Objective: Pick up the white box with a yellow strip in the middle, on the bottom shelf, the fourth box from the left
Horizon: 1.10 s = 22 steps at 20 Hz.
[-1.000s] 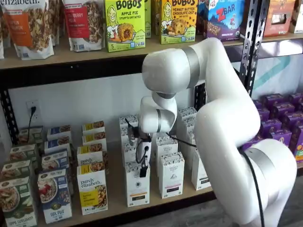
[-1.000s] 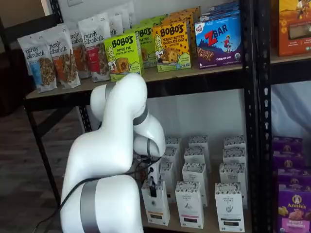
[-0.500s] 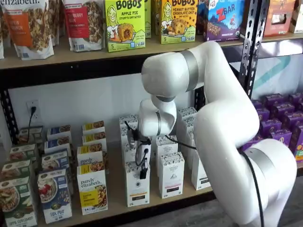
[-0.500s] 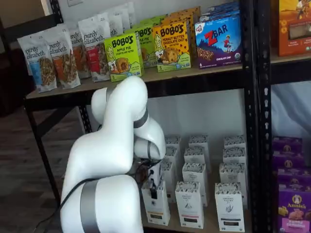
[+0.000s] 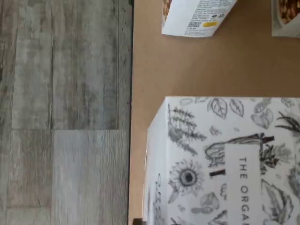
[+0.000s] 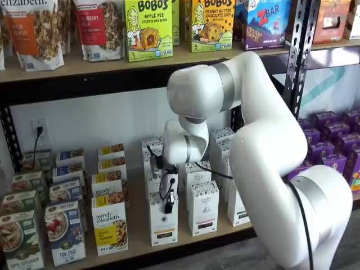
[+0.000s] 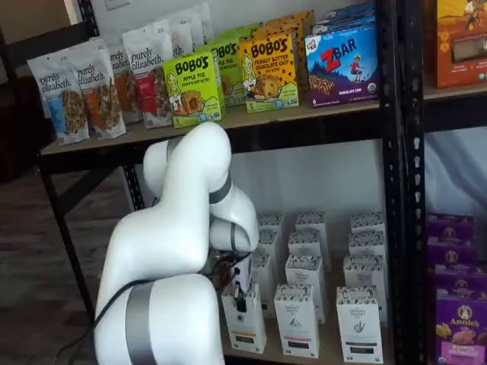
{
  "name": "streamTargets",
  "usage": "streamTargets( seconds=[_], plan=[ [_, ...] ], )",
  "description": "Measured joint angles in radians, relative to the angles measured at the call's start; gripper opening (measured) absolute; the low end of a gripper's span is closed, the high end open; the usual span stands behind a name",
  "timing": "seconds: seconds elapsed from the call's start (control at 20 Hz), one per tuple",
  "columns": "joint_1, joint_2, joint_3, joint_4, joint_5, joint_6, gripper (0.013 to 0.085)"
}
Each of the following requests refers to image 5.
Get white tea box yellow strip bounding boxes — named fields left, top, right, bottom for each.
left=143, top=96, right=300, bottom=225

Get white yellow purely elizabeth box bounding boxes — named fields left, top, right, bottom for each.
left=271, top=0, right=300, bottom=38
left=161, top=0, right=238, bottom=38

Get black metal rack wooden shelves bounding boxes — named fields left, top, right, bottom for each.
left=127, top=0, right=300, bottom=225

